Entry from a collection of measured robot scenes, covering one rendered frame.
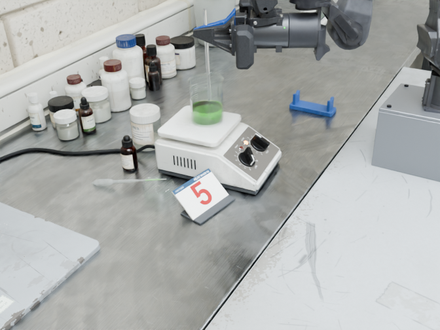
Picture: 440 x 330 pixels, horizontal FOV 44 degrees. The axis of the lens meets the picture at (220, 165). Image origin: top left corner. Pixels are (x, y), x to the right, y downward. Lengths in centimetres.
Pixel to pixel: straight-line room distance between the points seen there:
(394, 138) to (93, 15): 80
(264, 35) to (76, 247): 44
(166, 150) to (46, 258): 28
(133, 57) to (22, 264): 63
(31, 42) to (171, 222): 59
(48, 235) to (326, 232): 44
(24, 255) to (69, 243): 7
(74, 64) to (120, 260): 63
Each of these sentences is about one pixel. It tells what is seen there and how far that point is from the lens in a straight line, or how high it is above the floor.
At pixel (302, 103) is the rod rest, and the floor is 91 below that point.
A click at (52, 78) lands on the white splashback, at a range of 130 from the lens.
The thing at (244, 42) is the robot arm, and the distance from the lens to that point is 84.
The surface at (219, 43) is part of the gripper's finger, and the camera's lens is 92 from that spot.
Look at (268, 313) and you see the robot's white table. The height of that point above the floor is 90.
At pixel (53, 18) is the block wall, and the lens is 135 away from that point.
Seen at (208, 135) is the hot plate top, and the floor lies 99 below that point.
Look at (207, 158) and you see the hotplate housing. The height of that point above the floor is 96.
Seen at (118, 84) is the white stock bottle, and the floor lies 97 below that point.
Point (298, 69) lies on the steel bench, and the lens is 147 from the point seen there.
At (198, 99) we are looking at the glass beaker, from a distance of 96.
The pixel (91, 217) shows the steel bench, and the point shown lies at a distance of 94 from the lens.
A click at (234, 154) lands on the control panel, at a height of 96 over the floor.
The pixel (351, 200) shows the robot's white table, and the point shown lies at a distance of 96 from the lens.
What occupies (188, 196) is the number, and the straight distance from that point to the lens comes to 91.
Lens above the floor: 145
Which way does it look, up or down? 32 degrees down
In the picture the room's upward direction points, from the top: 2 degrees counter-clockwise
